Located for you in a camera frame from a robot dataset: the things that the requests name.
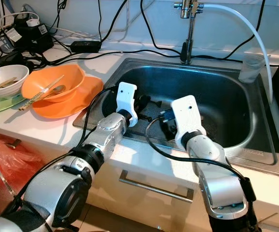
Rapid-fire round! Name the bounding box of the orange bowl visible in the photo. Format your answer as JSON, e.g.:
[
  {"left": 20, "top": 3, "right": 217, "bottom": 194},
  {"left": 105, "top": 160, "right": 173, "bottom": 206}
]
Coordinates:
[{"left": 21, "top": 64, "right": 86, "bottom": 103}]

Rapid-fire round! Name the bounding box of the stainless steel sink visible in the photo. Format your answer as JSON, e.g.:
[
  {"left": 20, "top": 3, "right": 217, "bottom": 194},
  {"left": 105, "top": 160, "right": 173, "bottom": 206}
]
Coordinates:
[{"left": 73, "top": 57, "right": 279, "bottom": 175}]

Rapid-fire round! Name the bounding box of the orange plate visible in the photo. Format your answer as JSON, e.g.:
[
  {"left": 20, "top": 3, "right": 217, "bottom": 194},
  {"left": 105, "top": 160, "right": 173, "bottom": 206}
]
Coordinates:
[{"left": 32, "top": 76, "right": 104, "bottom": 119}]

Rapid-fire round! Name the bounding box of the black power adapter brick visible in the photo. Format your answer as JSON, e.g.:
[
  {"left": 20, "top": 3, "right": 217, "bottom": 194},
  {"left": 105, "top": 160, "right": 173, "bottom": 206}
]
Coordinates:
[{"left": 70, "top": 40, "right": 102, "bottom": 53}]

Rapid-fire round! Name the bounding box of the metal spoon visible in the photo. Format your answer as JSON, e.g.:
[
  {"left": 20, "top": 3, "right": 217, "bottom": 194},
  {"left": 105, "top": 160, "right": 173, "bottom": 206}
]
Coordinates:
[{"left": 45, "top": 85, "right": 67, "bottom": 96}]

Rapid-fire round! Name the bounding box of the metal faucet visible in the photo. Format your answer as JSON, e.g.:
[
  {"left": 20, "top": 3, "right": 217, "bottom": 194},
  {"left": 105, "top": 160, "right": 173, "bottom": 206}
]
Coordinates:
[{"left": 173, "top": 0, "right": 205, "bottom": 64}]

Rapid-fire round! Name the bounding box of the black device with white labels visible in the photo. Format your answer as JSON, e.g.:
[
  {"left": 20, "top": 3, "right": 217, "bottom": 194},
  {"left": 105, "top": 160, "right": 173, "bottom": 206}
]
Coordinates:
[{"left": 7, "top": 18, "right": 55, "bottom": 51}]

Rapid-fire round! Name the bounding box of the red-tipped wooden chopstick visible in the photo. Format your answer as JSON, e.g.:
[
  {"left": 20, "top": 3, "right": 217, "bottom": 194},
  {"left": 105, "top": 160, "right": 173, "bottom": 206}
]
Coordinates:
[{"left": 0, "top": 77, "right": 17, "bottom": 95}]

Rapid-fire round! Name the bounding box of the black power strip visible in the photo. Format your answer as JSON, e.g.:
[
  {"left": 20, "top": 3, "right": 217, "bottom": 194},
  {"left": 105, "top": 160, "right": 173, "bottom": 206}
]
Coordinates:
[{"left": 0, "top": 51, "right": 31, "bottom": 68}]

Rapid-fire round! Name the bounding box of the white bowl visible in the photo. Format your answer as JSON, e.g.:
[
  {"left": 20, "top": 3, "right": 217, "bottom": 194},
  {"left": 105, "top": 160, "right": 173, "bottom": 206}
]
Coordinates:
[{"left": 0, "top": 64, "right": 30, "bottom": 99}]

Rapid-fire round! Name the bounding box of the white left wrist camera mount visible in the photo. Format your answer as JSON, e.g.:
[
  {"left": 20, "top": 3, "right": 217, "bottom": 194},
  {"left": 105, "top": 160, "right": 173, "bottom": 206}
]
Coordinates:
[{"left": 117, "top": 82, "right": 139, "bottom": 127}]

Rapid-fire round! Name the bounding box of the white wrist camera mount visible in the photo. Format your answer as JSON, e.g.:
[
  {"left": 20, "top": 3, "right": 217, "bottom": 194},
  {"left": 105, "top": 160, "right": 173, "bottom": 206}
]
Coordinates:
[
  {"left": 117, "top": 82, "right": 139, "bottom": 127},
  {"left": 172, "top": 95, "right": 201, "bottom": 148}
]

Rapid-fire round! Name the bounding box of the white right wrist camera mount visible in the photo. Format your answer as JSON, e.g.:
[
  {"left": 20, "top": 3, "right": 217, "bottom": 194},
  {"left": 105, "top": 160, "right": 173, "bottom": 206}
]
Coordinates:
[{"left": 172, "top": 95, "right": 201, "bottom": 148}]

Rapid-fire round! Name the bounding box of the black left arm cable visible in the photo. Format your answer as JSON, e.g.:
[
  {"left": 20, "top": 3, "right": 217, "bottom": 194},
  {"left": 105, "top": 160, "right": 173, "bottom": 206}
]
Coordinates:
[{"left": 9, "top": 86, "right": 117, "bottom": 213}]

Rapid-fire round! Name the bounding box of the metal drawer handle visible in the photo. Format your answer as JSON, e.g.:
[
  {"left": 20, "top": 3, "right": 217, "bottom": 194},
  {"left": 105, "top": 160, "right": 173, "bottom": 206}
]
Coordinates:
[{"left": 118, "top": 169, "right": 195, "bottom": 203}]

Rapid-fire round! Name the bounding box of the white faucet hose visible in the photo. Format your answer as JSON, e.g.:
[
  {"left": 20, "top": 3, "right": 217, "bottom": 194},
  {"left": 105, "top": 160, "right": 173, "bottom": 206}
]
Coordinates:
[{"left": 202, "top": 2, "right": 274, "bottom": 102}]

